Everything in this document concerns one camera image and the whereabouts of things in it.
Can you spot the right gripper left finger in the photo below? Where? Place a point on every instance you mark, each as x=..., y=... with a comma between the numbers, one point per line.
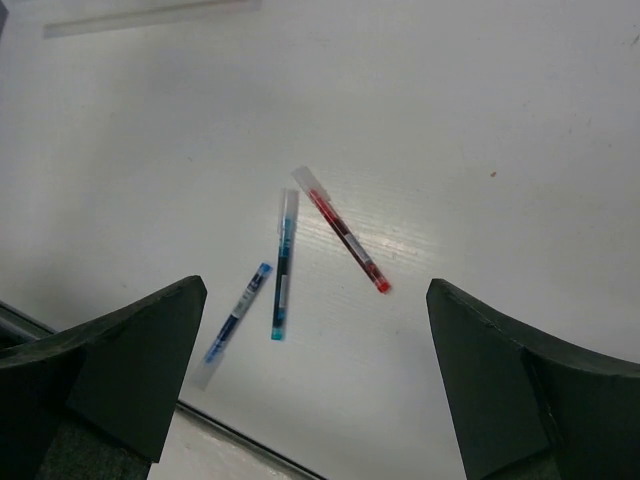
x=96, y=401

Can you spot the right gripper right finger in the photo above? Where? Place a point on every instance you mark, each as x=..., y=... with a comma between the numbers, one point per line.
x=526, y=404

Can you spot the teal gel pen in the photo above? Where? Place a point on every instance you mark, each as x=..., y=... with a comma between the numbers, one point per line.
x=286, y=232

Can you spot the red gel pen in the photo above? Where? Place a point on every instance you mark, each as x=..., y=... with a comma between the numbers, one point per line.
x=321, y=200

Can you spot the dark blue gel pen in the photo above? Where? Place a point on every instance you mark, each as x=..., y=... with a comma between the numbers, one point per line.
x=211, y=359

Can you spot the white three-compartment tray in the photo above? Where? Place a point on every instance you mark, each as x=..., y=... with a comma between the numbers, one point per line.
x=88, y=17

